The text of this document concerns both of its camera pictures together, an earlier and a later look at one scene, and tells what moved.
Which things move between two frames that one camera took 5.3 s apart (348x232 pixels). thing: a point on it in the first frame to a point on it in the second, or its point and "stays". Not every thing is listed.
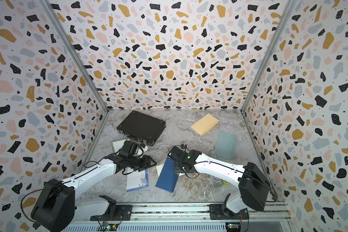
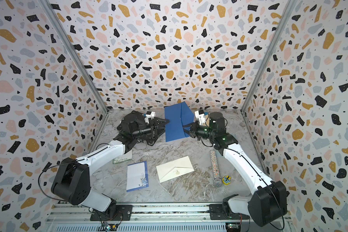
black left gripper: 146,162 to 153,127
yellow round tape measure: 225,182 stays
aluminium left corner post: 81,61 stays
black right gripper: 176,169 to 195,130
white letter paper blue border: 137,180 stays
